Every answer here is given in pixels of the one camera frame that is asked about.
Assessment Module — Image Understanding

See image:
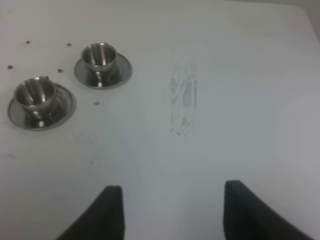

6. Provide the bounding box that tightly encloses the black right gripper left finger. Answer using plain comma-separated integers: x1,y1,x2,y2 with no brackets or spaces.
58,186,125,240

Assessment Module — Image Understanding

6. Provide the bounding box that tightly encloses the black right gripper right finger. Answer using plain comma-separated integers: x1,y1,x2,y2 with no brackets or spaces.
223,180,311,240

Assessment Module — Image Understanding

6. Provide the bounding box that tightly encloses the near stainless steel saucer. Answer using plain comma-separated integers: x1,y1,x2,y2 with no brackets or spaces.
7,83,77,131

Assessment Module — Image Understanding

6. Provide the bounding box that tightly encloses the stainless steel saucer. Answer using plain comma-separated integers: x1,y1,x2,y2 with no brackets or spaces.
7,83,77,131
74,53,133,90

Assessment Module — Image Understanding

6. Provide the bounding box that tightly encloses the near stainless steel teacup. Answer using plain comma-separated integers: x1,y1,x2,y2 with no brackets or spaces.
13,76,58,121

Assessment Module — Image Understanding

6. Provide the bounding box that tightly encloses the stainless steel teacup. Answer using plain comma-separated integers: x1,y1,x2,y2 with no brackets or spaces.
80,42,118,73
13,76,58,121

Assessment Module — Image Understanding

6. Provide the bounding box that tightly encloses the far stainless steel saucer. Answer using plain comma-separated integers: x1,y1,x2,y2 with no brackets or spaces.
74,53,133,90

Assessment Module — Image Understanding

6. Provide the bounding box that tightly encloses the far stainless steel teacup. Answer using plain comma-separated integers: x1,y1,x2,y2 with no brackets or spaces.
80,42,118,73

